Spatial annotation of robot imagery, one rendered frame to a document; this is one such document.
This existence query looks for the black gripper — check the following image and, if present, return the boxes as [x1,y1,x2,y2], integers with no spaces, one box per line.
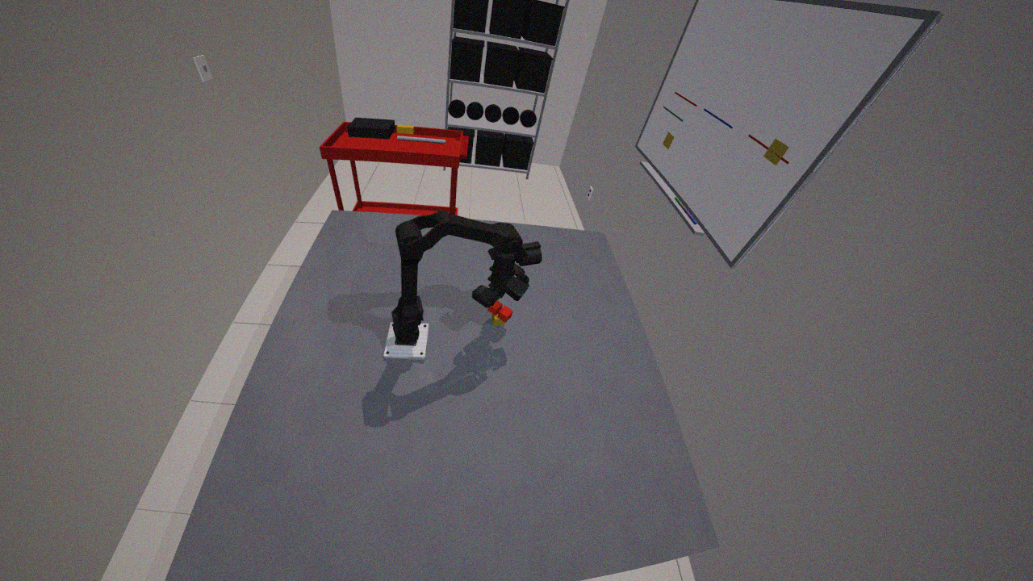
[472,263,525,307]

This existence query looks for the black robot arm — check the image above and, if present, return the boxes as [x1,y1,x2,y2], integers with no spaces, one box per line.
[392,211,542,346]

